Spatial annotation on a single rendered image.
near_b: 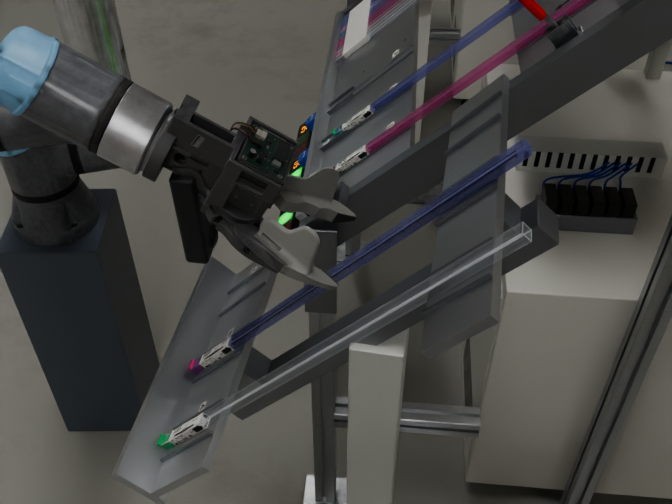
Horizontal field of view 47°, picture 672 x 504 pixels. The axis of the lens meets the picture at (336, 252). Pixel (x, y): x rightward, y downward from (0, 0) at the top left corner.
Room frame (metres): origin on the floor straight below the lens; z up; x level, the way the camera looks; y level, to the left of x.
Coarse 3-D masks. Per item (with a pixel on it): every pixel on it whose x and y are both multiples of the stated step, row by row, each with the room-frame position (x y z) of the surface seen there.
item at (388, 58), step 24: (408, 24) 1.26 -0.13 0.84; (360, 48) 1.33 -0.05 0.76; (384, 48) 1.25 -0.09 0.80; (408, 48) 1.17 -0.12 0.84; (360, 72) 1.23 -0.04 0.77; (384, 72) 1.15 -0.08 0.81; (408, 72) 1.09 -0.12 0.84; (336, 96) 1.21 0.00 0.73; (360, 96) 1.14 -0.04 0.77; (408, 96) 1.02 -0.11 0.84; (336, 120) 1.12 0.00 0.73; (384, 120) 1.00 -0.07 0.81; (336, 144) 1.04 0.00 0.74; (360, 144) 0.99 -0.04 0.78; (384, 144) 0.93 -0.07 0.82; (408, 144) 0.89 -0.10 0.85; (360, 168) 0.92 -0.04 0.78
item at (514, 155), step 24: (528, 144) 0.54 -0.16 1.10; (480, 168) 0.54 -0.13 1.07; (504, 168) 0.53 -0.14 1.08; (456, 192) 0.54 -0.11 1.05; (408, 216) 0.56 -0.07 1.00; (432, 216) 0.54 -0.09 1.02; (384, 240) 0.55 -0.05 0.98; (360, 264) 0.55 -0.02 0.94; (312, 288) 0.56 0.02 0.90; (288, 312) 0.57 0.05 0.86; (240, 336) 0.58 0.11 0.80
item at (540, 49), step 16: (544, 0) 1.00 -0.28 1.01; (560, 0) 0.97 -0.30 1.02; (608, 0) 0.89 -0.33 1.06; (624, 0) 0.87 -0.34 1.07; (512, 16) 1.02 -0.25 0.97; (528, 16) 0.99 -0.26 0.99; (576, 16) 0.91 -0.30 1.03; (592, 16) 0.88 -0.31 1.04; (528, 48) 0.91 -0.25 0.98; (544, 48) 0.89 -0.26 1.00; (528, 64) 0.88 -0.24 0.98
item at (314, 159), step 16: (336, 16) 1.51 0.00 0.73; (336, 32) 1.44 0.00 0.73; (336, 48) 1.38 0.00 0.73; (336, 64) 1.33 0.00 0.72; (320, 96) 1.20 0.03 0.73; (320, 112) 1.15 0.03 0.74; (320, 128) 1.10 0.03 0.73; (320, 144) 1.06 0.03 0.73; (320, 160) 1.02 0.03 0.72; (304, 176) 0.97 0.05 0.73
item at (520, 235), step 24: (504, 240) 0.43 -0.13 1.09; (528, 240) 0.42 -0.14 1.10; (456, 264) 0.44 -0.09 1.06; (480, 264) 0.42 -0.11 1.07; (432, 288) 0.43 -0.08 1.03; (384, 312) 0.44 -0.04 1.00; (336, 336) 0.45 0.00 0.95; (360, 336) 0.44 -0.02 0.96; (312, 360) 0.45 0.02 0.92; (264, 384) 0.46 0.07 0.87; (216, 408) 0.48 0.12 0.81; (240, 408) 0.46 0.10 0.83
